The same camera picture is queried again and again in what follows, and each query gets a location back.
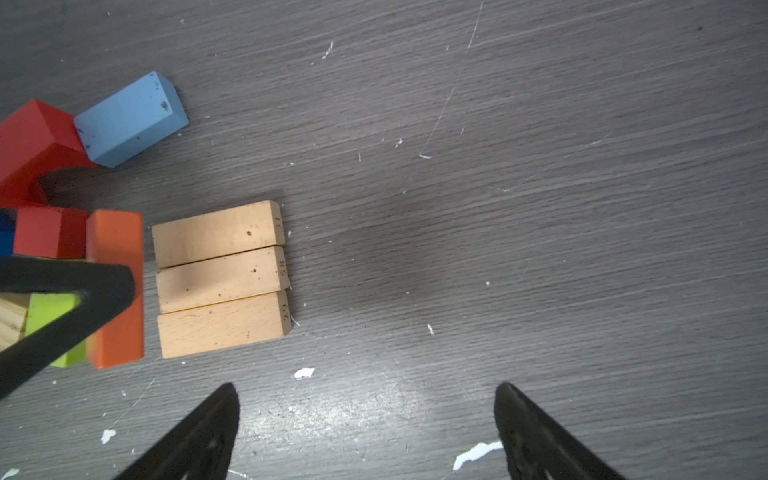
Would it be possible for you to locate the small red wood cube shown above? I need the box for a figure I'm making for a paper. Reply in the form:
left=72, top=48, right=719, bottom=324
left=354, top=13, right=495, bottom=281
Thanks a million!
left=13, top=206, right=89, bottom=259

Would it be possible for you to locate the dark blue wood cube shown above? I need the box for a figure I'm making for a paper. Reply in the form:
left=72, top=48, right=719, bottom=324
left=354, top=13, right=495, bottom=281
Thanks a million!
left=0, top=210, right=16, bottom=257

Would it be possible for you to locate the natural wood block long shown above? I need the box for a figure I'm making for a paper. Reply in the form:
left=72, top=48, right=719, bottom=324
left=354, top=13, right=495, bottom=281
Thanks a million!
left=157, top=290, right=292, bottom=359
left=156, top=246, right=290, bottom=314
left=152, top=200, right=285, bottom=268

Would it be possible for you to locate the light blue wood block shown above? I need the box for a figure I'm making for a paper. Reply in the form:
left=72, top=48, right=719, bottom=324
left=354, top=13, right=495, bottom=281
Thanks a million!
left=74, top=71, right=189, bottom=168

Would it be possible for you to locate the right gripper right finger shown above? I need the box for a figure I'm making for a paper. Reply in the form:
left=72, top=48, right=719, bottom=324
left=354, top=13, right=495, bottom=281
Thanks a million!
left=494, top=382, right=624, bottom=480

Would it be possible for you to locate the small natural wood cube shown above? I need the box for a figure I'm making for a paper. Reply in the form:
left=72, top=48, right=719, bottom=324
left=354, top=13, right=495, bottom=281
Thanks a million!
left=0, top=293, right=31, bottom=350

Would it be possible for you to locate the lime green wood block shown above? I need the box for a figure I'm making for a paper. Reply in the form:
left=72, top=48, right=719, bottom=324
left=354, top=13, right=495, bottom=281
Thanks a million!
left=23, top=292, right=89, bottom=369

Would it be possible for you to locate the red arch wood block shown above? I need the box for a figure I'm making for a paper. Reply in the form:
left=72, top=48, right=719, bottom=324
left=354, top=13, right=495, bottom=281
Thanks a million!
left=1, top=100, right=98, bottom=209

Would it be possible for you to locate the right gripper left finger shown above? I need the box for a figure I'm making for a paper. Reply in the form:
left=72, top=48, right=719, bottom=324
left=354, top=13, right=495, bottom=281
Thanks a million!
left=117, top=383, right=240, bottom=479

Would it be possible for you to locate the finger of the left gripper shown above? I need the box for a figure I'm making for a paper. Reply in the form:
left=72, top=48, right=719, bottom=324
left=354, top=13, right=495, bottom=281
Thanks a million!
left=1, top=257, right=120, bottom=398

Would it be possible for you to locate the orange wood block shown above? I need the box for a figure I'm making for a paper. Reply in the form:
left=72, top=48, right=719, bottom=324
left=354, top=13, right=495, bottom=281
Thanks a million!
left=86, top=210, right=145, bottom=369

